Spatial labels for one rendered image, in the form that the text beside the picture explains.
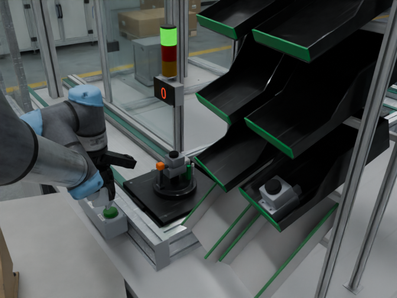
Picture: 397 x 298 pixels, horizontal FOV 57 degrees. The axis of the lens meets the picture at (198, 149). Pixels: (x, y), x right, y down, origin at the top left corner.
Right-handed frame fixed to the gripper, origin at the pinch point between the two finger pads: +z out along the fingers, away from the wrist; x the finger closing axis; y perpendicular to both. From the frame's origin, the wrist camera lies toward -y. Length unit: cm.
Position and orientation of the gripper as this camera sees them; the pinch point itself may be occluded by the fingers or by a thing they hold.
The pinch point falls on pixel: (108, 204)
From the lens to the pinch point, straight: 108.8
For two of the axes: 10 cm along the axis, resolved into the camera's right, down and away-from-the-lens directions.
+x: 6.1, 4.1, -6.7
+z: -0.2, 8.6, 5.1
